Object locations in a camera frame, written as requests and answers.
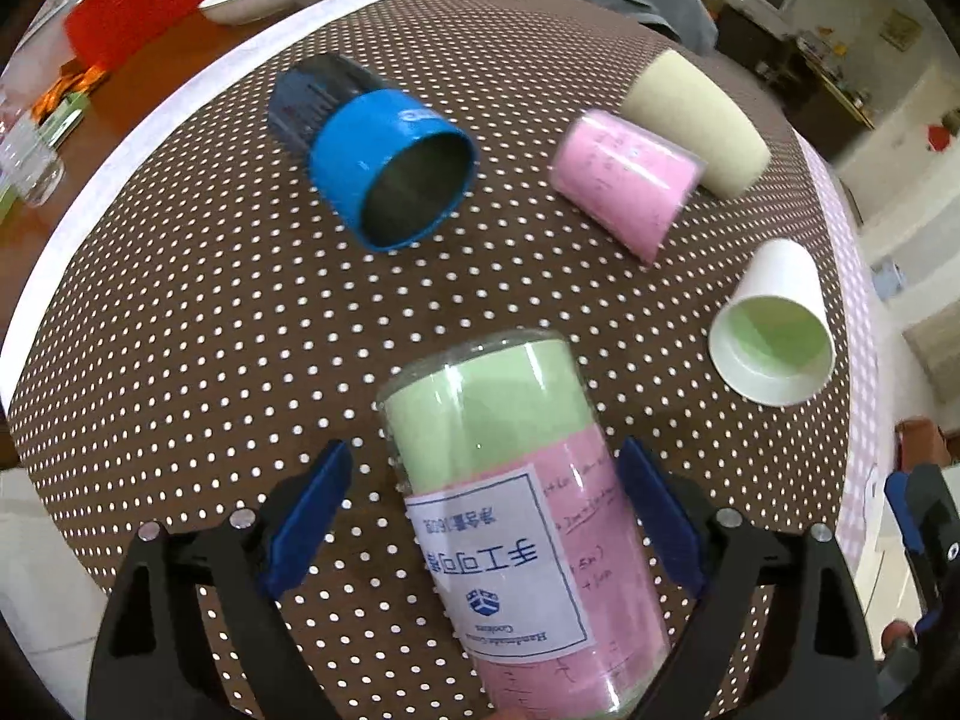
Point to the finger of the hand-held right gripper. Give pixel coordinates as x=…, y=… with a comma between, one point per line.
x=919, y=517

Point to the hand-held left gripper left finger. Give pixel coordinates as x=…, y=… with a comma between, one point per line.
x=311, y=514

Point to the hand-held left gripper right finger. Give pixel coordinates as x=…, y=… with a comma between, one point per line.
x=660, y=514

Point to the clear jar green pink paper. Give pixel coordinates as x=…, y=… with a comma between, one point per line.
x=517, y=510

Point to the white paper cup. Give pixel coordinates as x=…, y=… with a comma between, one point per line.
x=780, y=277

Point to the clear cup with pink paper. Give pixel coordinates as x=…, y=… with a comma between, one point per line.
x=626, y=176

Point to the blue and black cup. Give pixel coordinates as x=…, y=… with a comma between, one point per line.
x=375, y=150

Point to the beige cup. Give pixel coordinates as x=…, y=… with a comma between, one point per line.
x=701, y=120

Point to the wooden chair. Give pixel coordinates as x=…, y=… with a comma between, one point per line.
x=922, y=441

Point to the pink checked tablecloth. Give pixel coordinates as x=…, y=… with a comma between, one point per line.
x=855, y=360

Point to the brown polka-dot tablecloth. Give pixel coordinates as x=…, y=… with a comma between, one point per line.
x=225, y=292

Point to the dark wooden cabinet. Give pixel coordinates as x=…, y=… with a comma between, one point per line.
x=829, y=101

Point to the clear drinking glass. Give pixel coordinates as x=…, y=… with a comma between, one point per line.
x=26, y=165

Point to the green packet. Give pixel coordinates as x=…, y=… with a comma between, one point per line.
x=60, y=120

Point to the red box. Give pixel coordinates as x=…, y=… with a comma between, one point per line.
x=142, y=7

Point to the red wall ornament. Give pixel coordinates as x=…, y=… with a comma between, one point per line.
x=943, y=135

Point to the framed wall picture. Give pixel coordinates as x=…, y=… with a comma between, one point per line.
x=900, y=28

